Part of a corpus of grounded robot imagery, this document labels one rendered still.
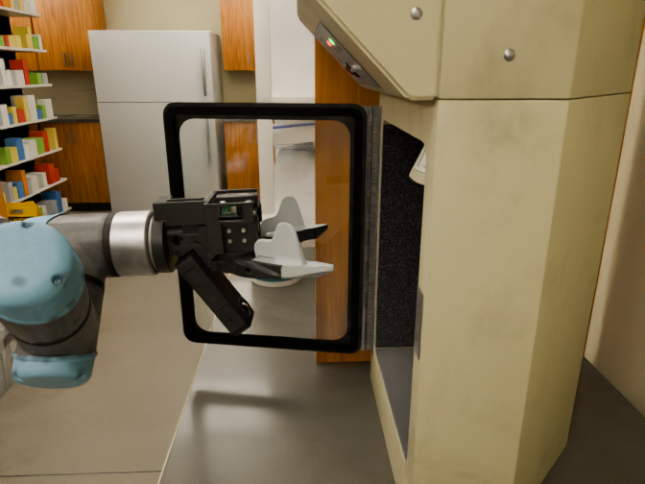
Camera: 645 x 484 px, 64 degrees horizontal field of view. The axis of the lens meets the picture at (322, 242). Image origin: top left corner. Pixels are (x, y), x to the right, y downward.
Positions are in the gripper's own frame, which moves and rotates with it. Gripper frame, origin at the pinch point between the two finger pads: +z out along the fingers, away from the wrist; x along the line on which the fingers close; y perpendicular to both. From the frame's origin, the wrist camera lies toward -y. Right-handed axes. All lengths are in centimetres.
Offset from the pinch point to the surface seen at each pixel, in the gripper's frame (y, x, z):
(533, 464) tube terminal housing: -24.0, -9.8, 21.9
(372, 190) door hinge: 3.0, 17.6, 7.2
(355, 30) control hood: 23.0, -14.2, 1.7
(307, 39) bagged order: 30, 124, 0
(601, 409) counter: -31, 8, 41
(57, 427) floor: -118, 129, -113
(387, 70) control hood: 19.9, -14.1, 4.2
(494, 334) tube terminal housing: -4.5, -14.0, 14.5
